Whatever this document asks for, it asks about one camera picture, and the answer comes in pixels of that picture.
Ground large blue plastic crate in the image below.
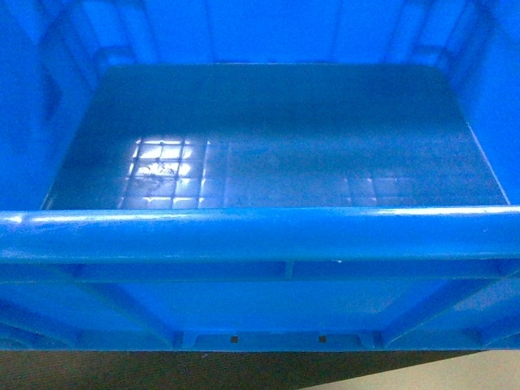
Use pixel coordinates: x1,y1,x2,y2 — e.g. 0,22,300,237
1,1,519,352

